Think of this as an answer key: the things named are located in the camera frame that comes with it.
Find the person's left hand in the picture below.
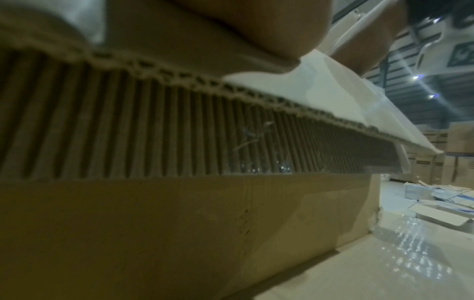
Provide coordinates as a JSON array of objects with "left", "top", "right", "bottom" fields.
[{"left": 103, "top": 0, "right": 333, "bottom": 74}]

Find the person's right hand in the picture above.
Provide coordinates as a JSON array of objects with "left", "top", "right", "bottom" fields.
[{"left": 327, "top": 0, "right": 408, "bottom": 74}]

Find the large cardboard box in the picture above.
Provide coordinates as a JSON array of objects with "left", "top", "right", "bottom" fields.
[{"left": 0, "top": 8, "right": 445, "bottom": 300}]

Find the stack of pale taped boxes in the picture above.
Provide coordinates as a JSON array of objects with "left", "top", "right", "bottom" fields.
[{"left": 406, "top": 121, "right": 474, "bottom": 188}]

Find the flattened white carton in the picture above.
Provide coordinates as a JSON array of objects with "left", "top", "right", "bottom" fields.
[{"left": 403, "top": 180, "right": 474, "bottom": 226}]

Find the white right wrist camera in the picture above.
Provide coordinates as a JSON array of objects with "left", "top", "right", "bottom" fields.
[{"left": 416, "top": 27, "right": 474, "bottom": 78}]

